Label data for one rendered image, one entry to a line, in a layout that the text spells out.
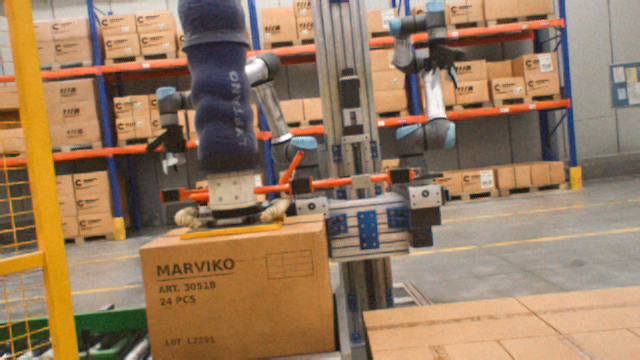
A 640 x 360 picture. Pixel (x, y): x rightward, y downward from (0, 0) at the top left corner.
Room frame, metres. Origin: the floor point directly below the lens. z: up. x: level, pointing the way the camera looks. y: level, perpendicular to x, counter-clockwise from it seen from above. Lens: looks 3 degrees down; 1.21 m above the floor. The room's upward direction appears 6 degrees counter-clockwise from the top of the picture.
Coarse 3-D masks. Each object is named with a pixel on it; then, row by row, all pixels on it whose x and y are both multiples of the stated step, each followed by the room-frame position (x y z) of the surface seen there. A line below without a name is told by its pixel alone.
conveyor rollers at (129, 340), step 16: (336, 320) 1.94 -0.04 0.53; (80, 336) 2.10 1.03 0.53; (96, 336) 2.06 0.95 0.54; (112, 336) 2.01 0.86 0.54; (128, 336) 1.98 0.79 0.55; (336, 336) 1.75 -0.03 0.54; (0, 352) 2.01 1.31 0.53; (16, 352) 1.97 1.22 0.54; (32, 352) 1.93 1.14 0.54; (48, 352) 1.90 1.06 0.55; (144, 352) 1.84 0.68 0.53
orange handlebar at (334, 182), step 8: (376, 176) 1.78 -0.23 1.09; (384, 176) 1.78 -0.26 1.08; (320, 184) 1.79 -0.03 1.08; (328, 184) 1.79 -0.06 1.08; (336, 184) 1.79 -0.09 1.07; (344, 184) 1.79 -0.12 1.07; (184, 192) 2.09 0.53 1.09; (192, 192) 2.09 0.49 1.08; (200, 192) 2.09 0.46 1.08; (208, 192) 2.08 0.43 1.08; (256, 192) 1.80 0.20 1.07; (264, 192) 1.80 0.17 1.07; (272, 192) 1.80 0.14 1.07; (192, 200) 1.82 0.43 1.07
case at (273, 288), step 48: (192, 240) 1.66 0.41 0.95; (240, 240) 1.61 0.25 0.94; (288, 240) 1.60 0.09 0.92; (144, 288) 1.62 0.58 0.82; (192, 288) 1.62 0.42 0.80; (240, 288) 1.61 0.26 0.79; (288, 288) 1.61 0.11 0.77; (192, 336) 1.62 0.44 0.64; (240, 336) 1.61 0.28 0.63; (288, 336) 1.61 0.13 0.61
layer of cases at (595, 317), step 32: (384, 320) 1.85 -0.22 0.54; (416, 320) 1.82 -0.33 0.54; (448, 320) 1.79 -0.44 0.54; (480, 320) 1.75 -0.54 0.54; (512, 320) 1.72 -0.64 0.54; (544, 320) 1.70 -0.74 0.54; (576, 320) 1.67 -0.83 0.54; (608, 320) 1.64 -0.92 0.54; (384, 352) 1.57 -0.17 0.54; (416, 352) 1.54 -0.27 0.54; (448, 352) 1.52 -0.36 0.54; (480, 352) 1.50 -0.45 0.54; (512, 352) 1.47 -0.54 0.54; (544, 352) 1.45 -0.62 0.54; (576, 352) 1.43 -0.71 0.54; (608, 352) 1.41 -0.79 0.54
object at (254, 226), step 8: (248, 216) 1.73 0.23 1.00; (208, 224) 1.73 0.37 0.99; (240, 224) 1.74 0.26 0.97; (248, 224) 1.71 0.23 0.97; (256, 224) 1.70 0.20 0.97; (264, 224) 1.70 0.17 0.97; (272, 224) 1.69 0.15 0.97; (280, 224) 1.73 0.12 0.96; (184, 232) 1.73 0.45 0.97; (192, 232) 1.70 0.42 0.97; (200, 232) 1.69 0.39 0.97; (208, 232) 1.69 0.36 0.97; (216, 232) 1.69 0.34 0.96; (224, 232) 1.69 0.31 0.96; (232, 232) 1.68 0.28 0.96; (240, 232) 1.68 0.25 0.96; (248, 232) 1.68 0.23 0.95; (256, 232) 1.68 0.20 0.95
